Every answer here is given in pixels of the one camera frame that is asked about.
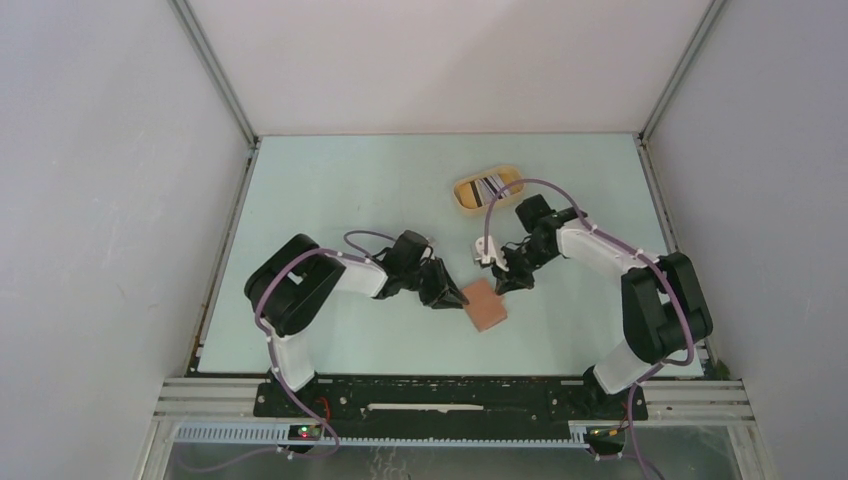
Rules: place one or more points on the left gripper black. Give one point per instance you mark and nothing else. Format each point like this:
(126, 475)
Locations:
(442, 293)

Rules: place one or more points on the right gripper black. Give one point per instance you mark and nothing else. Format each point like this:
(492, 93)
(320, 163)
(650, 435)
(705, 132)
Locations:
(505, 279)

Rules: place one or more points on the brown leather card holder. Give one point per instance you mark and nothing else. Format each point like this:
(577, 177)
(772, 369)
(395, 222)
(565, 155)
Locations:
(485, 308)

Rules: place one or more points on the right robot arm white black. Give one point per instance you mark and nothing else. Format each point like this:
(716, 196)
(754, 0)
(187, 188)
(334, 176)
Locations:
(664, 312)

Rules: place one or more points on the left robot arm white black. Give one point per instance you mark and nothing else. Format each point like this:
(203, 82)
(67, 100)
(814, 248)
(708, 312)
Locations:
(287, 292)

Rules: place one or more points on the stack of cards in tray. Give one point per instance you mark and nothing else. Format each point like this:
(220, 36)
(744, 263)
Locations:
(481, 191)

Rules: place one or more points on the cream oval tray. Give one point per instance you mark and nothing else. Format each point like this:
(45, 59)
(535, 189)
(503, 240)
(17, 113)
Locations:
(517, 191)

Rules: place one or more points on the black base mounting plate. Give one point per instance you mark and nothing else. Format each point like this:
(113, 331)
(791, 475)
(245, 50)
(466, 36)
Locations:
(445, 408)

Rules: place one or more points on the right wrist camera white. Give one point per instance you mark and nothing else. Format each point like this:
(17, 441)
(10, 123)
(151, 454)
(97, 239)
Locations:
(487, 253)

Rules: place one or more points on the aluminium frame front rail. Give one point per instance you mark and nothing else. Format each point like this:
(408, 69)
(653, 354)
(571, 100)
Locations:
(668, 402)

